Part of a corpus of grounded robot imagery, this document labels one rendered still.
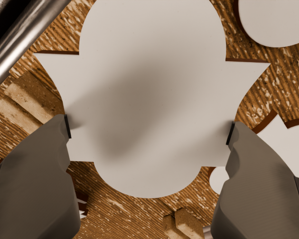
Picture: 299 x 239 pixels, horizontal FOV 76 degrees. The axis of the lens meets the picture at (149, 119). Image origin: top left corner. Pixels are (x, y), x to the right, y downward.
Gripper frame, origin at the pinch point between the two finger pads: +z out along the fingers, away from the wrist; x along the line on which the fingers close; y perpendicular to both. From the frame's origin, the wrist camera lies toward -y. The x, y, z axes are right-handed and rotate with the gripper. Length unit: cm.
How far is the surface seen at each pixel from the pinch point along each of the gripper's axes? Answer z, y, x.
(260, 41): 5.6, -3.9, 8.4
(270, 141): 5.9, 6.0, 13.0
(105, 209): 7.6, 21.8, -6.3
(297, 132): 5.8, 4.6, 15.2
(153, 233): 7.8, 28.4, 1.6
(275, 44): 5.6, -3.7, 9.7
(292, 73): 6.8, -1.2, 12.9
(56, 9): 8.4, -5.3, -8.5
